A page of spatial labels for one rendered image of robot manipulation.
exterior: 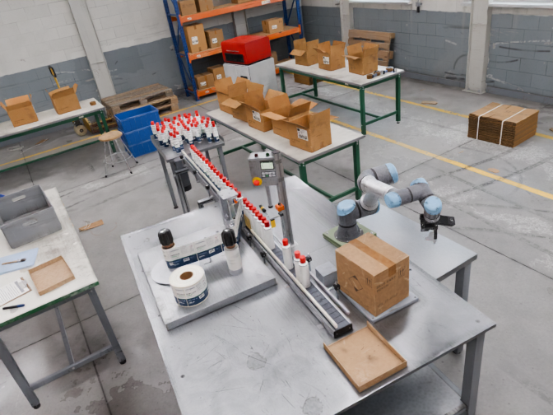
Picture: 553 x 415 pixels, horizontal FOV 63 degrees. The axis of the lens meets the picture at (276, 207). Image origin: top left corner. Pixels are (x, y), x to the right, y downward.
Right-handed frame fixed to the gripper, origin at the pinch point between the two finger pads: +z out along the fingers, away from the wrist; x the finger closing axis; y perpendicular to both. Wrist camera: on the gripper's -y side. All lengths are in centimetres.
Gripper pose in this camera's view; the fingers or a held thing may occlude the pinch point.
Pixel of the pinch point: (434, 230)
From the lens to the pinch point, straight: 249.5
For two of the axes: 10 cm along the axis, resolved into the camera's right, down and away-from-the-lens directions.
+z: 2.5, 4.0, 8.8
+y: -9.7, 0.8, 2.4
